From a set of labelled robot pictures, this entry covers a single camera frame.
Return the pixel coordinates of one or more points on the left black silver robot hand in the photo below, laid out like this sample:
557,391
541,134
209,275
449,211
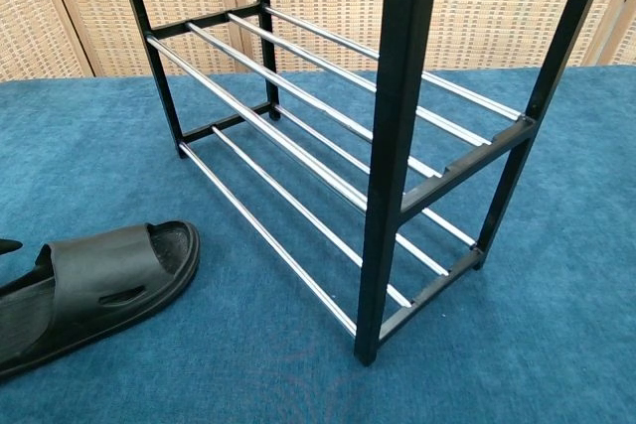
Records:
9,246

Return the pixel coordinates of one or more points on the black rubber slipper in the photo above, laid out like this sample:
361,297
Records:
99,275

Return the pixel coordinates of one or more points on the black chrome shoe rack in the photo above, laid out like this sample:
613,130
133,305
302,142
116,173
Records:
397,146

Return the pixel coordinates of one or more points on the blue carpet table cover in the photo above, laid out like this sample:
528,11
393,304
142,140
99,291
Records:
522,334

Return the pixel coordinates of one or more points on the woven rattan folding screen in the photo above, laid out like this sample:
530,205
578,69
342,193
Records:
477,7

